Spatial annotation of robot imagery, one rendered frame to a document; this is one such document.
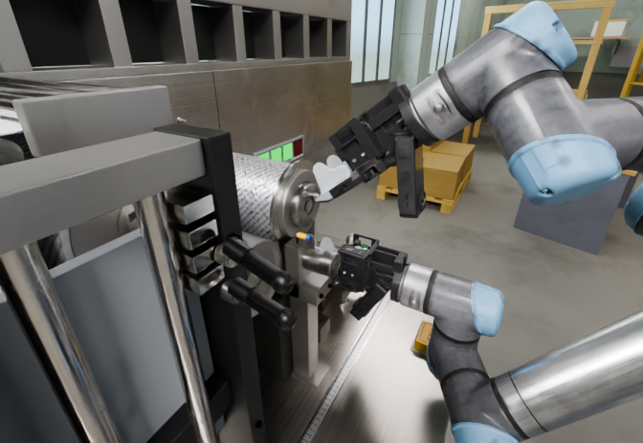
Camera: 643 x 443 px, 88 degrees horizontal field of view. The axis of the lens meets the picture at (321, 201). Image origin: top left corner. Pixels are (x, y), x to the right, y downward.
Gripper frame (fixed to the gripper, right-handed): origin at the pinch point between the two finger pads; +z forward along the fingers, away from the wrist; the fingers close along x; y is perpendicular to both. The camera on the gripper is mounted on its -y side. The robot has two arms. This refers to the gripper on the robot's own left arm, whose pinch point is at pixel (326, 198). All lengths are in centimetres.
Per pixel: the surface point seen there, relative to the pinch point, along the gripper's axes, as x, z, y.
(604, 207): -256, -20, -129
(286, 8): -44, 8, 49
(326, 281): 4.4, 6.3, -11.5
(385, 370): -2.7, 13.9, -35.5
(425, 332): -14.1, 8.7, -36.8
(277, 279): 31.1, -17.1, -1.0
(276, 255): 8.6, 8.2, -3.0
